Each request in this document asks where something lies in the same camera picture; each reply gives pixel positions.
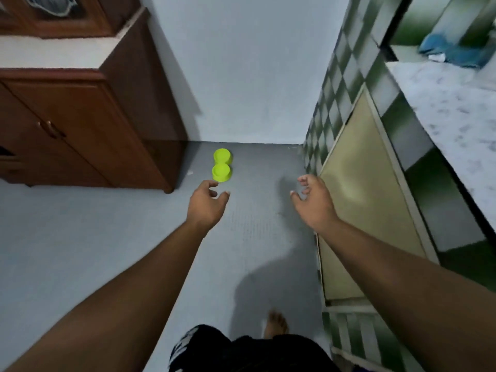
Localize person's left hand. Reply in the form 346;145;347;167
187;180;231;236

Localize person's right hand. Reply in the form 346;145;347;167
290;174;338;234

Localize person's left forearm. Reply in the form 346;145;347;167
0;221;208;372

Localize person's right forearm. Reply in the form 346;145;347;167
317;219;496;372

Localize cream under-counter cabinet door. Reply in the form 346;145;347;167
315;83;441;303

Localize person's bare foot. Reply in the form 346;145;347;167
263;311;290;340

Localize brown wooden floor cabinet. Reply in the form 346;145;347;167
0;7;189;194

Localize black shorts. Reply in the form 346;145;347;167
168;324;342;372

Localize white marble countertop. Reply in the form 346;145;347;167
385;60;496;231

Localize blue cloth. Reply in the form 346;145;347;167
418;32;493;69

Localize brown wooden glass-door cabinet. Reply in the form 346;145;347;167
0;0;142;39

